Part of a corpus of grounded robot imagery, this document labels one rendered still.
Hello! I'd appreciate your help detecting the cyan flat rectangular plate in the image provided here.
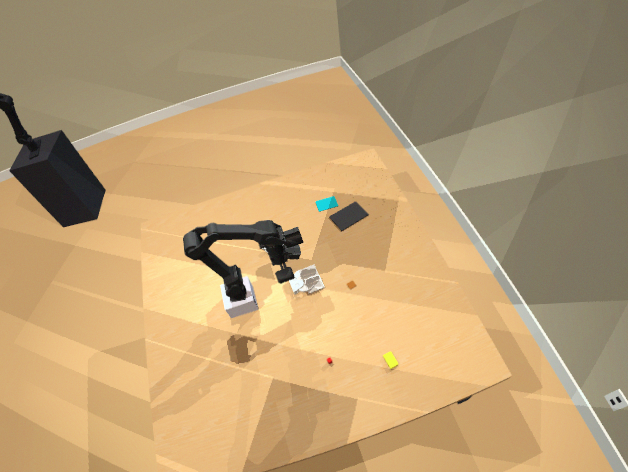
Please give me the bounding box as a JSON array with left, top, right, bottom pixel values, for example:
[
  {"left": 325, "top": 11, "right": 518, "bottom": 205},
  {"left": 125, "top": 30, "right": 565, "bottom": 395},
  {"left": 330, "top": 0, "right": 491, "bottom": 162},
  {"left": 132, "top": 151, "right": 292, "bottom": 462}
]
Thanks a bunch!
[{"left": 315, "top": 196, "right": 338, "bottom": 212}]

